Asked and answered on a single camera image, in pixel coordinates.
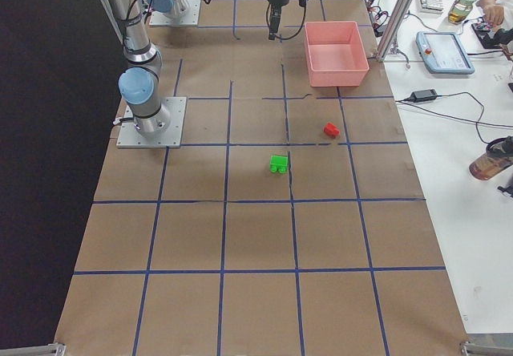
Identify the teach pendant tablet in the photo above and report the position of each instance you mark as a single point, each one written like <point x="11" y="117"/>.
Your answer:
<point x="443" y="53"/>

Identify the green yellow figurine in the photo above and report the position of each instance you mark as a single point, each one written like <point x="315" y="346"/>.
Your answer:
<point x="460" y="10"/>

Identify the person hand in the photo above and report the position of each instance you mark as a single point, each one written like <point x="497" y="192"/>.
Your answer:
<point x="494" y="14"/>

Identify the red toy block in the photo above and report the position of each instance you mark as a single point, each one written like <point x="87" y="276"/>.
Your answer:
<point x="331" y="130"/>

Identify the aluminium frame post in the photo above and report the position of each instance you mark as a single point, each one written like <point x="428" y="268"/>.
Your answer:
<point x="390" y="34"/>

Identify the black power adapter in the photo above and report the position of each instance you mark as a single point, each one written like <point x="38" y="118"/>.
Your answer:
<point x="423" y="96"/>

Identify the pink plastic box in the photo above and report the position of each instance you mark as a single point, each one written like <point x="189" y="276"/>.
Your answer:
<point x="335" y="54"/>

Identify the brown water bottle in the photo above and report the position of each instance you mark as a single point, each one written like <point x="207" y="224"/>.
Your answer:
<point x="496" y="158"/>

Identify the green toy block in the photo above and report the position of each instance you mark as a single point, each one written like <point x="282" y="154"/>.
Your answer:
<point x="278" y="164"/>

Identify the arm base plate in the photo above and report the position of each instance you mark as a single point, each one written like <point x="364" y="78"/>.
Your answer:
<point x="175" y="13"/>
<point x="163" y="130"/>

